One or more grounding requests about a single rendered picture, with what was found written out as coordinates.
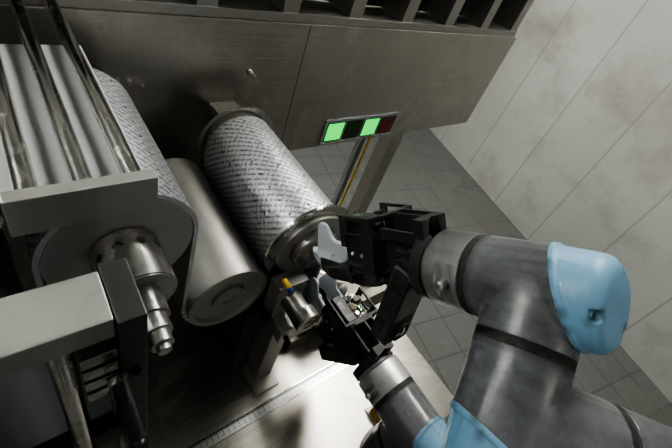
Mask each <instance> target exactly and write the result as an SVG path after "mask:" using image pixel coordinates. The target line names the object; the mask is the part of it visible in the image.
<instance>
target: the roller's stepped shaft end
mask: <svg viewBox="0 0 672 448"><path fill-rule="evenodd" d="M138 290H139V292H140V295H141V297H142V300H143V302H144V305H145V307H146V310H147V312H148V344H149V347H150V349H151V352H152V353H158V355H159V356H163V355H166V354H168V353H169V352H171V351H172V349H173V348H172V345H173V344H174V342H175V339H174V337H173V335H172V331H173V325H172V323H171V321H170V318H169V316H170V314H171V311H170V309H169V306H168V304H167V302H166V299H165V297H164V295H163V292H162V290H161V288H160V287H159V286H157V285H147V286H143V287H140V288H138Z"/></svg>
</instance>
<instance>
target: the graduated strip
mask: <svg viewBox="0 0 672 448"><path fill-rule="evenodd" d="M347 366H348V365H346V364H341V363H336V362H332V363H331V364H329V365H327V366H325V367H324V368H322V369H320V370H318V371H317V372H315V373H313V374H311V375H310V376H308V377H306V378H304V379H303V380H301V381H299V382H297V383H296V384H294V385H292V386H290V387H289V388H287V389H285V390H283V391H282V392H280V393H278V394H276V395H275V396H273V397H271V398H269V399H268V400H266V401H264V402H262V403H261V404H259V405H257V406H256V407H254V408H252V409H250V410H249V411H247V412H245V413H243V414H242V415H240V416H238V417H236V418H235V419H233V420H231V421H229V422H228V423H226V424H224V425H222V426H221V427H219V428H217V429H215V430H214V431H212V432H210V433H208V434H207V435H205V436H203V437H201V438H200V439H198V440H196V441H194V442H193V443H191V444H189V445H188V446H186V447H184V448H211V447H213V446H215V445H216V444H218V443H220V442H221V441H223V440H225V439H226V438H228V437H230V436H231V435H233V434H235V433H236V432H238V431H240V430H241V429H243V428H245V427H246V426H248V425H250V424H251V423H253V422H255V421H256V420H258V419H260V418H261V417H263V416H265V415H266V414H268V413H270V412H271V411H273V410H275V409H276V408H278V407H280V406H281V405H283V404H285V403H287V402H288V401H290V400H292V399H293V398H295V397H297V396H298V395H300V394H302V393H303V392H305V391H307V390H308V389H310V388H312V387H313V386H315V385H317V384H318V383H320V382H322V381H323V380H325V379H327V378H328V377H330V376H332V375H333V374H335V373H337V372H338V371H340V370H342V369H343V368H345V367H347Z"/></svg>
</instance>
